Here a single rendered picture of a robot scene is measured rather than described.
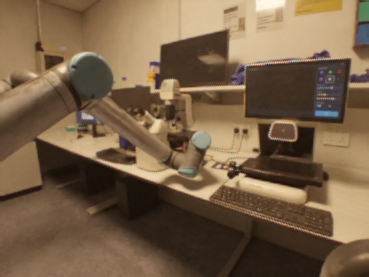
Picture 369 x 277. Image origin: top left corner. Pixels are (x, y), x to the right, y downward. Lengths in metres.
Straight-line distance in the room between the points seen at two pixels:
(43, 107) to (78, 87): 0.08
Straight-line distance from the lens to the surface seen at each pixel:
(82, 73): 0.50
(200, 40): 1.73
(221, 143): 1.71
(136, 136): 0.78
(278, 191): 0.89
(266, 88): 1.02
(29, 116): 0.48
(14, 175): 2.99
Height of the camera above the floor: 1.15
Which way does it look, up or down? 11 degrees down
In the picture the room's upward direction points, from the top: straight up
